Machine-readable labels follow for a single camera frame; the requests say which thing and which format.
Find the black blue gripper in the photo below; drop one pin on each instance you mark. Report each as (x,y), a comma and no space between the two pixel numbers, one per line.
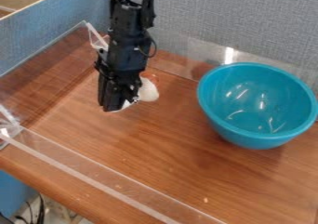
(131,17)

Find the white brown toy mushroom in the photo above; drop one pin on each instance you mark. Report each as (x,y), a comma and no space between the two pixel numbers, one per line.
(149,91)

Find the blue plastic bowl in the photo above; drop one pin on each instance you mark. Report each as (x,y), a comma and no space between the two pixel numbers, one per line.
(258,106)

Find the clear acrylic barrier frame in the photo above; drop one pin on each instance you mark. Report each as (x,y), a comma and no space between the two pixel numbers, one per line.
(149,165)

